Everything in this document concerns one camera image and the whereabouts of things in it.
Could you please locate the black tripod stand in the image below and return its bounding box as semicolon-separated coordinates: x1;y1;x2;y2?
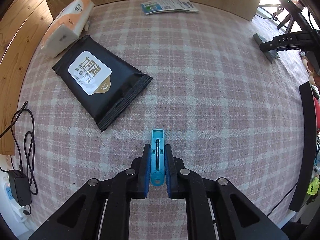
260;2;304;34

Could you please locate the black wet wipes pack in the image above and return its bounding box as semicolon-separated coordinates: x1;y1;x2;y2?
53;35;152;131

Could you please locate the white power strip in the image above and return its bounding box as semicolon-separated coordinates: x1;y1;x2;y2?
1;175;28;224

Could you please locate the orange white tissue pack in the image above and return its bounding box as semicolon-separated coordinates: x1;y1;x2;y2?
40;0;94;58

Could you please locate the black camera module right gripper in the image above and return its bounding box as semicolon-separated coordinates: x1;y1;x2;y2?
279;0;319;75

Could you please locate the person's right hand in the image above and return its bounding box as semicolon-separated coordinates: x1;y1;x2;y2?
302;55;320;88

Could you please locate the grey foil sachet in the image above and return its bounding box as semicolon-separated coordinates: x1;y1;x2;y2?
253;33;279;63

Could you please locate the black storage tray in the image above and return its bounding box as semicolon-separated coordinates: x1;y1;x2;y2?
289;82;317;212

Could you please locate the stack of paper leaflets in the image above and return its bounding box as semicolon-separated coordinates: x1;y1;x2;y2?
141;0;199;15

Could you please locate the blue plastic clothespin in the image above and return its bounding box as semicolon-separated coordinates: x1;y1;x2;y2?
150;129;165;186

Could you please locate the black power adapter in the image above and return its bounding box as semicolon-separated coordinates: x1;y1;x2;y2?
8;170;31;206

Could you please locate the green mesh item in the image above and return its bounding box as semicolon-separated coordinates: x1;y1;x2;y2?
307;177;319;196

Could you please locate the red cushion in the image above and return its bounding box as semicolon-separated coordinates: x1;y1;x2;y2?
313;97;320;131

